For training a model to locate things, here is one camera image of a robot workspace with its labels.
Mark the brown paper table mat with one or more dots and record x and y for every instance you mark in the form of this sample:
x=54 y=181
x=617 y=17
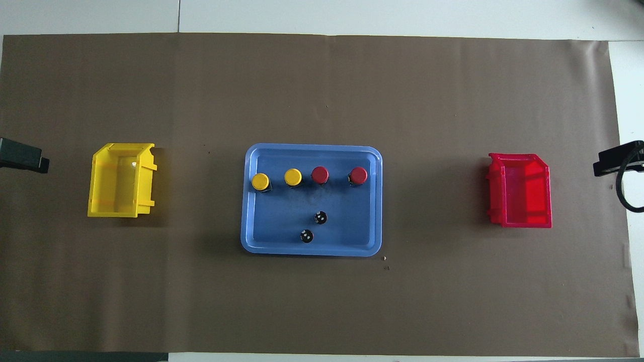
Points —
x=322 y=301

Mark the red plastic bin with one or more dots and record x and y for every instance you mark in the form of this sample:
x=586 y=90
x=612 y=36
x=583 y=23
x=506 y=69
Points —
x=523 y=191

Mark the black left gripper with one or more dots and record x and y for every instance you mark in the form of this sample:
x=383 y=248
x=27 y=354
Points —
x=20 y=155

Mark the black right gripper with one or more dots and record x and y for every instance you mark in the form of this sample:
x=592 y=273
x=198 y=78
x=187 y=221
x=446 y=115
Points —
x=634 y=157

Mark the yellow plastic bin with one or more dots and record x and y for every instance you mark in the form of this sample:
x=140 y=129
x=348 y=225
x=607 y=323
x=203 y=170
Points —
x=113 y=181

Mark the blue plastic tray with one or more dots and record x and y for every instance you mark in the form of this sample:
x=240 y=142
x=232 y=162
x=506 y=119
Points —
x=282 y=221

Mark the red push button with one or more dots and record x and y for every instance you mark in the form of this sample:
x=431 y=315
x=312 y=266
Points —
x=320 y=175
x=358 y=175

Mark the yellow push button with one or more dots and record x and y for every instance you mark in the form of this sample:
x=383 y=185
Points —
x=293 y=177
x=260 y=181

